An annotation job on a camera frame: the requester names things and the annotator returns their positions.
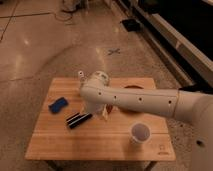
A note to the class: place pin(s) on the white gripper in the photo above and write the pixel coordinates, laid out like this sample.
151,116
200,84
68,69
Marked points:
94,108

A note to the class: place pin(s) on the red pepper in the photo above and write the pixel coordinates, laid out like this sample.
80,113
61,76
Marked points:
109,108

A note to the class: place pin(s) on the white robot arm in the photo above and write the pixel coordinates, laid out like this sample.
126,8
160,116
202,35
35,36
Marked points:
193,108

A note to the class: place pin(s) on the black striped box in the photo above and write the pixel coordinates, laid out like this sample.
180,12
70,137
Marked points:
77,119

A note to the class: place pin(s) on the orange plate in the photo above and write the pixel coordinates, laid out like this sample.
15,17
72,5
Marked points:
126,110

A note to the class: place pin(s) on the wooden table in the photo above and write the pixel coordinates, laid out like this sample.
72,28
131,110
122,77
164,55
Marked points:
98,138

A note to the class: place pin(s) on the clear plastic bottle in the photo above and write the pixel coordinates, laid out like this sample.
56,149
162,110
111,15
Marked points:
81,77

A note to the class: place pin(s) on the blue sponge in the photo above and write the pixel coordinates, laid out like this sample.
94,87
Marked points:
58,105

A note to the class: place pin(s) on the black floor box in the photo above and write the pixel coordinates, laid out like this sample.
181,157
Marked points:
131,25

